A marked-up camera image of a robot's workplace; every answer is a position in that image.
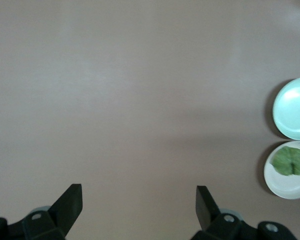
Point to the mint green round plate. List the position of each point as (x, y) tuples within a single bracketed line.
[(292, 110)]

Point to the beige round plate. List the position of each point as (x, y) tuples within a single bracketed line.
[(285, 185)]

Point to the green lettuce leaf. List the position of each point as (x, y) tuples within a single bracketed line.
[(290, 161)]

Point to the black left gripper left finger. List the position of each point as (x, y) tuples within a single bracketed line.
[(65, 210)]

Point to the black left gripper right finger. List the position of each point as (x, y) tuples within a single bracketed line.
[(207, 212)]

